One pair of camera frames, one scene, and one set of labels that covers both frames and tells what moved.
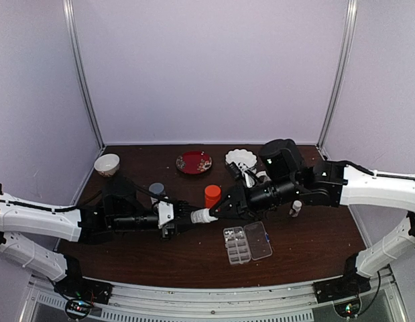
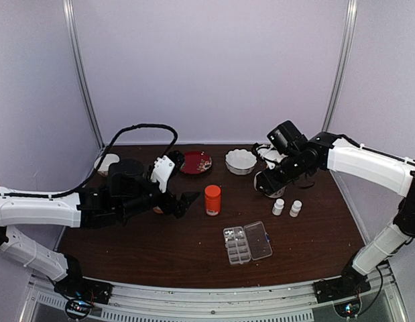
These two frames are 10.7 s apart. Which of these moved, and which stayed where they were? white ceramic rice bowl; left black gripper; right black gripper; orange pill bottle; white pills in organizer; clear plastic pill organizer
Moved: left black gripper; right black gripper
Stayed: clear plastic pill organizer; white pills in organizer; orange pill bottle; white ceramic rice bowl
